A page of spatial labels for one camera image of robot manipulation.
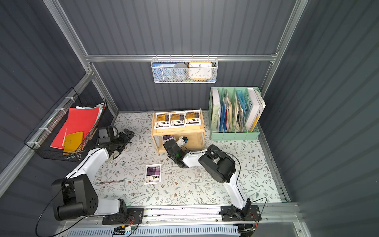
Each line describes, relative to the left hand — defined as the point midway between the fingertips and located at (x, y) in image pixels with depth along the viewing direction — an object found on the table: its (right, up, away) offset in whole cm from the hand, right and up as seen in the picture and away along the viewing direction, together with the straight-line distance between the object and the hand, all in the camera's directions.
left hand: (127, 136), depth 88 cm
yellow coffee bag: (+22, +10, -3) cm, 24 cm away
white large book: (+78, +19, +1) cm, 81 cm away
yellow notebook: (-17, -1, -20) cm, 26 cm away
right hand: (+22, -2, +6) cm, 23 cm away
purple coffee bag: (+16, -22, -1) cm, 27 cm away
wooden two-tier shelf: (+41, +1, +14) cm, 43 cm away
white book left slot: (+53, +16, +1) cm, 56 cm away
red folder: (-19, +10, -13) cm, 25 cm away
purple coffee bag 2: (+21, -2, +9) cm, 23 cm away
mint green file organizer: (+66, +15, +5) cm, 67 cm away
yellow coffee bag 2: (+30, +10, -1) cm, 32 cm away
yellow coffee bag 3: (+40, +11, -1) cm, 41 cm away
